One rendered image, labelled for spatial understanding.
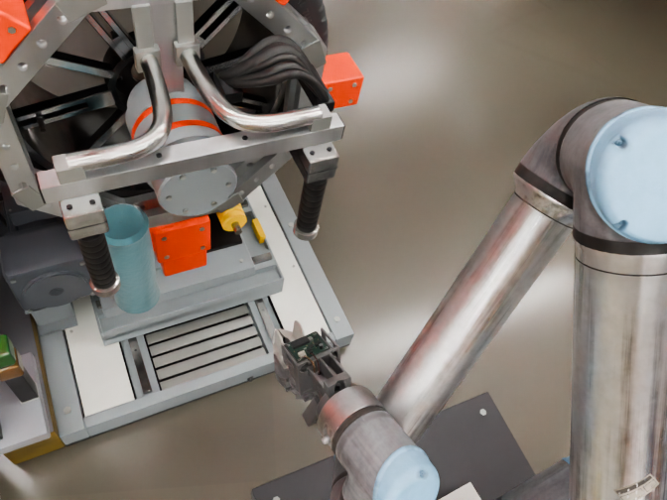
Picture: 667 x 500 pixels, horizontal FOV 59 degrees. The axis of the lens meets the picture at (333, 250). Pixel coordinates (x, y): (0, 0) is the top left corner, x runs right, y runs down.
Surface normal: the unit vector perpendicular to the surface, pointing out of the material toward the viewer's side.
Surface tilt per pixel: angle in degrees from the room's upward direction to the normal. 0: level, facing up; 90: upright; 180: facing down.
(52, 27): 90
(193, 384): 0
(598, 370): 82
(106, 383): 0
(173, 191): 90
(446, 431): 0
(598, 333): 82
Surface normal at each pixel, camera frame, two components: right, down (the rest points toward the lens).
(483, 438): 0.16, -0.55
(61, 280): 0.41, 0.79
